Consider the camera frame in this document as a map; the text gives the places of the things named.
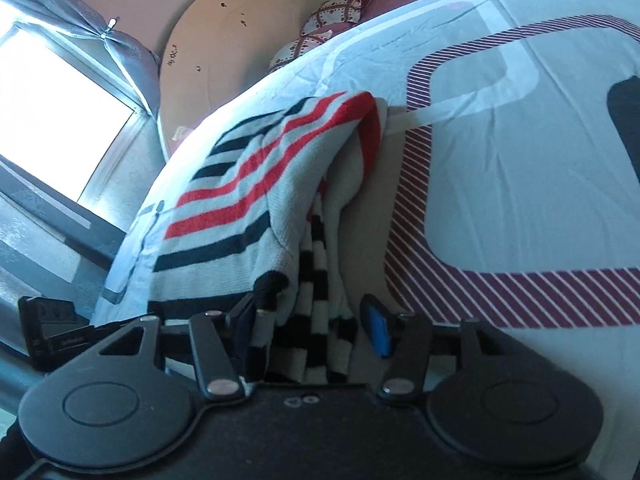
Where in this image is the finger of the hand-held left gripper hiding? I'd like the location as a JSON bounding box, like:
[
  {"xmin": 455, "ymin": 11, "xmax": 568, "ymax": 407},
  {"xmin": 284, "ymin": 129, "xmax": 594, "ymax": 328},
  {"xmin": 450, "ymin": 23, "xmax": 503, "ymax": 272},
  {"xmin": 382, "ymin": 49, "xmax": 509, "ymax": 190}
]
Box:
[{"xmin": 17, "ymin": 296, "xmax": 103, "ymax": 372}]

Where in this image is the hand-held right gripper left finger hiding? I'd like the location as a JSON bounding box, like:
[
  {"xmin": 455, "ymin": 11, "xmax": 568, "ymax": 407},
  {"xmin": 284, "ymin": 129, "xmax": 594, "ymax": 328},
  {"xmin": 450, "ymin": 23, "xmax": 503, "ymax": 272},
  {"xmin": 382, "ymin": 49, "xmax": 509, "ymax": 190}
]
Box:
[{"xmin": 94, "ymin": 293, "xmax": 258, "ymax": 404}]

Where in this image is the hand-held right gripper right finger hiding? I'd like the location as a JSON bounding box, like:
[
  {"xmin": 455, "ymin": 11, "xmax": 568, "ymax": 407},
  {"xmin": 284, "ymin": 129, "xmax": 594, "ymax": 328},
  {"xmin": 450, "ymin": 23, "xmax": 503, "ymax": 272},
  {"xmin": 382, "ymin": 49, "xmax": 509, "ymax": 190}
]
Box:
[{"xmin": 360, "ymin": 293, "xmax": 507, "ymax": 404}]

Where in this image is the striped knit sweater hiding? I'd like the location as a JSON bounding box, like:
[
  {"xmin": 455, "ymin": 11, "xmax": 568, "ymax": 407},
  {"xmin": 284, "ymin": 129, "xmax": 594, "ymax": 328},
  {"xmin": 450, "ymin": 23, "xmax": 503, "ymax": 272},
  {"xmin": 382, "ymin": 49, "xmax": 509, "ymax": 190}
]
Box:
[{"xmin": 147, "ymin": 91, "xmax": 389, "ymax": 386}]

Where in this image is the window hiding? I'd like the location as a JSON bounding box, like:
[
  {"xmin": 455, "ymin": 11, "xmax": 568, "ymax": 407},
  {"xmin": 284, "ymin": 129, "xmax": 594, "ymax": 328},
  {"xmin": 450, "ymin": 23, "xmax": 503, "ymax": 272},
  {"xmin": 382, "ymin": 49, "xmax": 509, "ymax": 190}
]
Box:
[{"xmin": 0, "ymin": 22, "xmax": 139, "ymax": 207}]

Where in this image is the cream round headboard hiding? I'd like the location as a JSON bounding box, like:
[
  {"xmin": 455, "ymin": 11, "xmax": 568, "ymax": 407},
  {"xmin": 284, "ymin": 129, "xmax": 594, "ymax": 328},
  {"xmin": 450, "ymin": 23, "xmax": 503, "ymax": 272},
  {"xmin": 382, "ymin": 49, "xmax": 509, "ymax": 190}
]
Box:
[{"xmin": 159, "ymin": 0, "xmax": 332, "ymax": 162}]

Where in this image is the white maroon patterned pillow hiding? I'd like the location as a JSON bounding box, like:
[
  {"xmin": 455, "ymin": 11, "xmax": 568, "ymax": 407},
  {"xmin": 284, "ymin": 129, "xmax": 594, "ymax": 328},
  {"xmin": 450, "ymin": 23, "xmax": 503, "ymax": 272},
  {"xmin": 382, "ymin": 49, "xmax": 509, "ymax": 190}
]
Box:
[
  {"xmin": 270, "ymin": 30, "xmax": 336, "ymax": 74},
  {"xmin": 302, "ymin": 0, "xmax": 369, "ymax": 34}
]

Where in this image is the grey blue curtain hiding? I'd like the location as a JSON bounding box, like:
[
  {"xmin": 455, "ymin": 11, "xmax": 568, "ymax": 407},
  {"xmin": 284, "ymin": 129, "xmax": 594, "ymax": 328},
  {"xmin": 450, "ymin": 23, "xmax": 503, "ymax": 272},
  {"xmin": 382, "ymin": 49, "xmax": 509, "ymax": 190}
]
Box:
[{"xmin": 0, "ymin": 0, "xmax": 162, "ymax": 117}]

